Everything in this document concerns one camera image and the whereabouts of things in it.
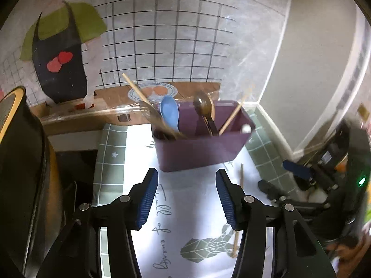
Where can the purple utensil holder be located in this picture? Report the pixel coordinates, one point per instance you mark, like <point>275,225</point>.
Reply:
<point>200,153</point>

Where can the light wooden spoon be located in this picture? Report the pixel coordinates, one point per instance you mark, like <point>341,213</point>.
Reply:
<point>211,107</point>

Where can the person's right hand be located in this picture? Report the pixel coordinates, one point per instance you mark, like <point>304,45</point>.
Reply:
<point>346,254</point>

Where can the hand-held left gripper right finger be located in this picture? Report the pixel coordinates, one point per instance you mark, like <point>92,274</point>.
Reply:
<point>227,199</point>

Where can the green and white printed mat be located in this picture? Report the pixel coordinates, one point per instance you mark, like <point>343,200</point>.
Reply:
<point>116,168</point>

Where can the blue plastic spoon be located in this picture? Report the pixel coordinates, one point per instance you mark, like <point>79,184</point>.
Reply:
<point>169,113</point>

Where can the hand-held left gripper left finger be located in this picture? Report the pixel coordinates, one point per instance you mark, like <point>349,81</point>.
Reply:
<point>146,199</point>

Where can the wooden chopstick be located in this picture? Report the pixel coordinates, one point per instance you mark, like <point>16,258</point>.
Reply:
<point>230,118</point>
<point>241,176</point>
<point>136,91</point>

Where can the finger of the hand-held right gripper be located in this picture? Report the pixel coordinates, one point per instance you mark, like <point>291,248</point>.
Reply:
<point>295,169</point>
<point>272,189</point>

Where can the black kitchen appliance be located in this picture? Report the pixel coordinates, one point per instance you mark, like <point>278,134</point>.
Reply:
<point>23,165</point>

